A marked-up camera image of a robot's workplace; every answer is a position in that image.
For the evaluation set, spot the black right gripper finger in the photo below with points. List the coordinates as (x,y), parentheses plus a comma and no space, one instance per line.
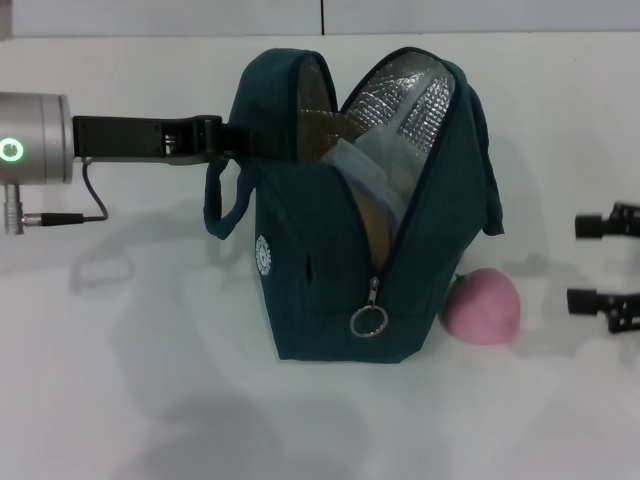
(607,222)
(600,305)

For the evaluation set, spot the clear plastic lunch box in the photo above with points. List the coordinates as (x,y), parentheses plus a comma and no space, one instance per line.
(375,165)

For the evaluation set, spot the yellow banana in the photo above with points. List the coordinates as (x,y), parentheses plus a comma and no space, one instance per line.
(375,225)

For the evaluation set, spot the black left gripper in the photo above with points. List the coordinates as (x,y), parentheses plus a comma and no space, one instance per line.
(130,137)

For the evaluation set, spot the dark blue insulated lunch bag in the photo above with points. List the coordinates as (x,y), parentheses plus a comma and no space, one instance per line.
(320,300)

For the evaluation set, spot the pink toy peach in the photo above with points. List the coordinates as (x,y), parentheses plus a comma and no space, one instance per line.
(482,310)

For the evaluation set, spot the grey background board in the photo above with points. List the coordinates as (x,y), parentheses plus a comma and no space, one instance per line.
(5,17)

